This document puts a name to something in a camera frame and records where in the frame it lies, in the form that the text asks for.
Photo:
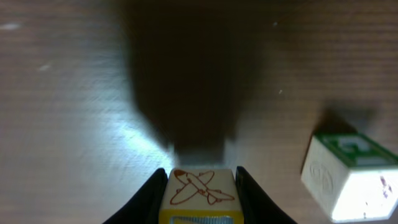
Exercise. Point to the yellow block letter O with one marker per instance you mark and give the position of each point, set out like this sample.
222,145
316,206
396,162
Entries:
201,196

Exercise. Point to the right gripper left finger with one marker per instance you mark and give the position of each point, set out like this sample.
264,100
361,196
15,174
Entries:
144,206

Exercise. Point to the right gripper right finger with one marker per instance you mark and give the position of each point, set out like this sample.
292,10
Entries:
257,206

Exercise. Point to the white block green side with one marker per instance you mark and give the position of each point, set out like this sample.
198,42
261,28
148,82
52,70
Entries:
351,177

